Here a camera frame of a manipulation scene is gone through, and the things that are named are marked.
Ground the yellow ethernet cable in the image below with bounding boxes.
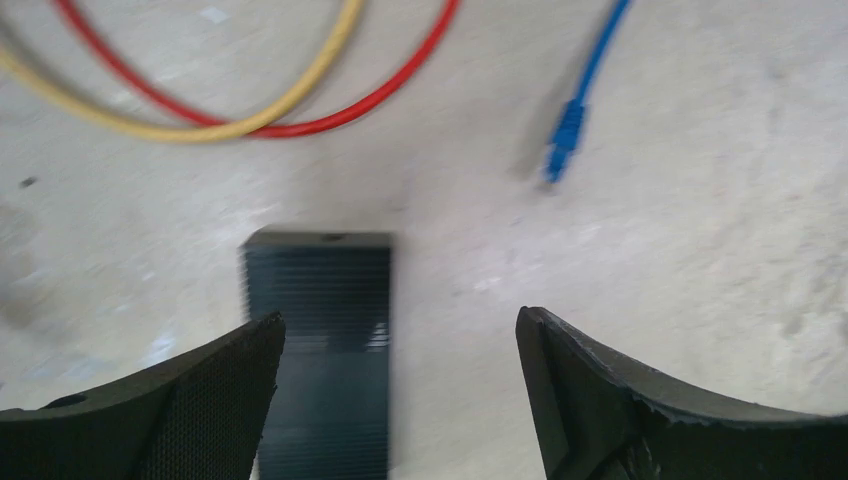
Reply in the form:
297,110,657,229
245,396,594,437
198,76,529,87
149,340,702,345
0,0,366,145

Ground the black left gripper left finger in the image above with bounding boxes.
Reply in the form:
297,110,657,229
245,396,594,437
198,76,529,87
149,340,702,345
1,314,286,479

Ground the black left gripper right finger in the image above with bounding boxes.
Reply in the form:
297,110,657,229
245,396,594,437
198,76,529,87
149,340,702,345
515,307,847,479

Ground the blue ethernet cable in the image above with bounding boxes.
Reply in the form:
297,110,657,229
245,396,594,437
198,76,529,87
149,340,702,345
541,0,632,187

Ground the red ethernet cable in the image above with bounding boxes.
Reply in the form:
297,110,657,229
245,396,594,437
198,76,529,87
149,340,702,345
52,0,461,140

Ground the black network switch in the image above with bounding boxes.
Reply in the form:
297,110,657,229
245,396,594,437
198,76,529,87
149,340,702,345
242,228,393,479

